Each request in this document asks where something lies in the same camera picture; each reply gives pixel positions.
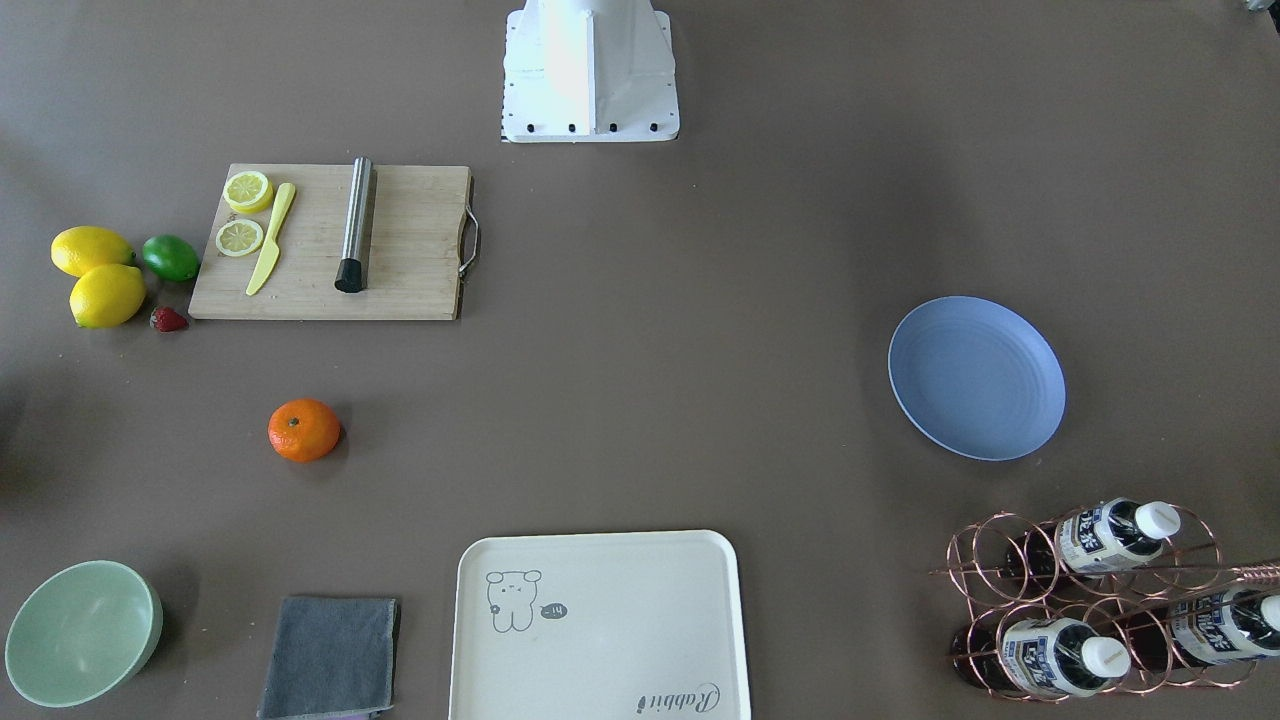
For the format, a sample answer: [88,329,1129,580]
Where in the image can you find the blue plate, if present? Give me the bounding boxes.
[887,295,1068,462]

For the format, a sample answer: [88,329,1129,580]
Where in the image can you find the orange mandarin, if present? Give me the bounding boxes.
[268,398,342,462]

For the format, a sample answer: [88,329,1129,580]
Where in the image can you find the cream rabbit tray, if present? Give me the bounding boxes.
[448,529,753,719]

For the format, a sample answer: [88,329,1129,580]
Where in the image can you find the steel muddler black tip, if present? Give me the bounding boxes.
[334,156,376,293]

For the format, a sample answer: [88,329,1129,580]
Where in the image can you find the yellow plastic knife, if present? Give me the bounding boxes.
[244,182,297,296]

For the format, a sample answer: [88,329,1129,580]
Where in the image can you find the bamboo cutting board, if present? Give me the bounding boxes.
[188,163,472,322]

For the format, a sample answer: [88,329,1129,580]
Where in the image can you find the thin lemon slice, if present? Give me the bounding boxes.
[214,218,265,258]

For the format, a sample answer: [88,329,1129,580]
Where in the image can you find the thick lemon half slice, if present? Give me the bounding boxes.
[221,170,275,214]

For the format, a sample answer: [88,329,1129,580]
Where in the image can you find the grey folded cloth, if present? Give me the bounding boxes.
[257,594,399,719]

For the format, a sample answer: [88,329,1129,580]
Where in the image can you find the red strawberry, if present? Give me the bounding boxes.
[148,306,189,333]

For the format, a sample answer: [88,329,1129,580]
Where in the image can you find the green lime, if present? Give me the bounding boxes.
[141,234,201,282]

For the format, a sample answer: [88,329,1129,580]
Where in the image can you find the tea bottle upper rack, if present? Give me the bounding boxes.
[998,497,1181,589]

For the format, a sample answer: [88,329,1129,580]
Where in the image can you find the tea bottle lower front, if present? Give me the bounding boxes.
[950,618,1132,701]

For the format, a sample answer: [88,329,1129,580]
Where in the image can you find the tea bottle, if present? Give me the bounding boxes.
[1117,585,1279,673]
[950,618,1132,701]

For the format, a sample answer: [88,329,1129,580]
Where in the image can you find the yellow lemon near strawberry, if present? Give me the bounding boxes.
[69,264,146,329]

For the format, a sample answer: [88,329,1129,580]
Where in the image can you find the yellow lemon near lime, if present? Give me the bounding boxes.
[50,225,134,278]

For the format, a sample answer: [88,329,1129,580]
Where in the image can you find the green bowl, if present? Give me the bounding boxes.
[4,560,163,708]

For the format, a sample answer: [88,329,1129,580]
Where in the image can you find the tea bottle lower side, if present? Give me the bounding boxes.
[1117,585,1279,673]

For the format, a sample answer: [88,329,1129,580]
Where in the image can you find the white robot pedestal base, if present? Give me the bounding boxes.
[500,1,681,143]

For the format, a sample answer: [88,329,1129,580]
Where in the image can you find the copper wire bottle rack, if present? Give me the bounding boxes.
[942,509,1277,705]

